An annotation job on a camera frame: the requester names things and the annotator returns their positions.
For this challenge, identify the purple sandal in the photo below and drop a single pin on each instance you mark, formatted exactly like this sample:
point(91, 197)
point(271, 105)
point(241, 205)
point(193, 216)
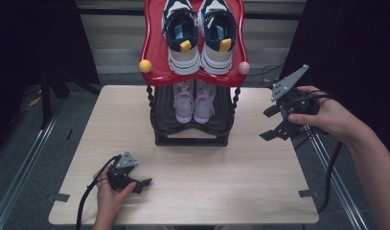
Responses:
point(204, 105)
point(184, 105)

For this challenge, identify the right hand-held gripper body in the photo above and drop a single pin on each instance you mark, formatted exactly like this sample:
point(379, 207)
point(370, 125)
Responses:
point(298, 102)

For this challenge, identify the navy and white sneaker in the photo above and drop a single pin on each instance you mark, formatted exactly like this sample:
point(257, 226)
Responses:
point(216, 57)
point(183, 57)

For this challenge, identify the black metal stand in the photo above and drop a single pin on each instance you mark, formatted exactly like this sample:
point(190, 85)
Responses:
point(45, 105)

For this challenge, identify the black horizontal bar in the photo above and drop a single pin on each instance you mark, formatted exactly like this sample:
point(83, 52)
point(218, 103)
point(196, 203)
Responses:
point(272, 15)

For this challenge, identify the metal floor rail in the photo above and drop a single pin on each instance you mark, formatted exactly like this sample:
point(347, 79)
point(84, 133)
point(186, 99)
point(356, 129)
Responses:
point(33, 158)
point(346, 198)

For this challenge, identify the yellow floor tape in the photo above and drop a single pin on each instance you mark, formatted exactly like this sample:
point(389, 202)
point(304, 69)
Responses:
point(34, 101)

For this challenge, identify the person's right hand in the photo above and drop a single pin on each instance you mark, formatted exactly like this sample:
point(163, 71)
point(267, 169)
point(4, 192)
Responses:
point(339, 123)

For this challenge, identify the red and black shoe rack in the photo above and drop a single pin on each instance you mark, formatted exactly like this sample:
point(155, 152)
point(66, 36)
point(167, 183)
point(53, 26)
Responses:
point(157, 57)

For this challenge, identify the person's left hand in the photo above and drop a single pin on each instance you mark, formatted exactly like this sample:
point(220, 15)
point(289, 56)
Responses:
point(108, 207)

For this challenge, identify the grey tape strip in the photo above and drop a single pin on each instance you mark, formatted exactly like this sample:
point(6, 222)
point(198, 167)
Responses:
point(61, 197)
point(306, 193)

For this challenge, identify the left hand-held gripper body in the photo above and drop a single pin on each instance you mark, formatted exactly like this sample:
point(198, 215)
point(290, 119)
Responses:
point(119, 179)

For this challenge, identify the dark curtain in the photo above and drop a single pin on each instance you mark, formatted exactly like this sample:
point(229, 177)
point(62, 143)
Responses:
point(358, 48)
point(29, 48)

